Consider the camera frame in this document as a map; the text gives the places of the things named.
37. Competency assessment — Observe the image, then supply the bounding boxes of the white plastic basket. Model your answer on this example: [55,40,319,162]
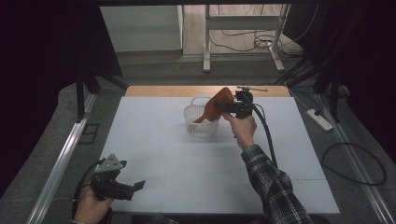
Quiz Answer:
[183,95,220,138]

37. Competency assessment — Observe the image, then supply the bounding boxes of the wooden table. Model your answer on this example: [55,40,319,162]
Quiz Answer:
[124,85,291,98]

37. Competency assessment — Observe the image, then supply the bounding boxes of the aluminium floor rail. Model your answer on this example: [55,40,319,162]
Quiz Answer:
[26,92,98,224]
[314,92,396,224]

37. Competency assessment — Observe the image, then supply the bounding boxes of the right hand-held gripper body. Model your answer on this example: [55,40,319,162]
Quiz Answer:
[230,86,269,120]

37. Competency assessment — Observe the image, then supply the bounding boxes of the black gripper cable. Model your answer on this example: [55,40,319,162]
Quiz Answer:
[247,96,278,168]
[71,158,106,219]

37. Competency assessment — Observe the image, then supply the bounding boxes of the person's left hand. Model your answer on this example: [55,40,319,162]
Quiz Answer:
[74,185,115,224]

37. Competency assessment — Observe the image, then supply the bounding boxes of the white power strip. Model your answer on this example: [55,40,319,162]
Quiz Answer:
[305,108,333,132]

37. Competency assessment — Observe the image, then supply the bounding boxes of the black metal stand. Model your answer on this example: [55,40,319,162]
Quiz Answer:
[75,69,129,123]
[274,55,342,123]

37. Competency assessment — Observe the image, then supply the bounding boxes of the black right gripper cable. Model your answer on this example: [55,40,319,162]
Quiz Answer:
[247,96,278,168]

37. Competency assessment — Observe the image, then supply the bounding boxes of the white cabinet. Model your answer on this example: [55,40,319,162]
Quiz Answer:
[100,5,184,53]

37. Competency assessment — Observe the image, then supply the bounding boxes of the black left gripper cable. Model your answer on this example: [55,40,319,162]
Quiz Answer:
[71,158,106,219]

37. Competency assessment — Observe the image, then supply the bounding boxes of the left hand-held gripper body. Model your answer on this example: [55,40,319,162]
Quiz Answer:
[90,153,135,201]

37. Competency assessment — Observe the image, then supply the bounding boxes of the person's right hand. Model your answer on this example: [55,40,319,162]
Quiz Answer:
[221,112,258,151]

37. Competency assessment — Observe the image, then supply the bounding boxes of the tangled black floor cables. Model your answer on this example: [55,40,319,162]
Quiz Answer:
[208,4,320,59]

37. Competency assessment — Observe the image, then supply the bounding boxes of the black curtain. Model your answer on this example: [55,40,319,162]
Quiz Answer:
[0,0,123,199]
[282,0,396,157]

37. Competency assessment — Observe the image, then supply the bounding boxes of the white metal desk frame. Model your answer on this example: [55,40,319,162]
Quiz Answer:
[203,4,291,74]

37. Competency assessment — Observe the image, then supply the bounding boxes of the brown wooden scoop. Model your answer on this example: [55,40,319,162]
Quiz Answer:
[192,87,234,124]

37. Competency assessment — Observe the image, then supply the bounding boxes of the white table mat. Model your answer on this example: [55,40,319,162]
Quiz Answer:
[100,96,340,216]

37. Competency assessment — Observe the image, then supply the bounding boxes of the black looped floor cable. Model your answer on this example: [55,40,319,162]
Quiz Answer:
[320,142,389,187]

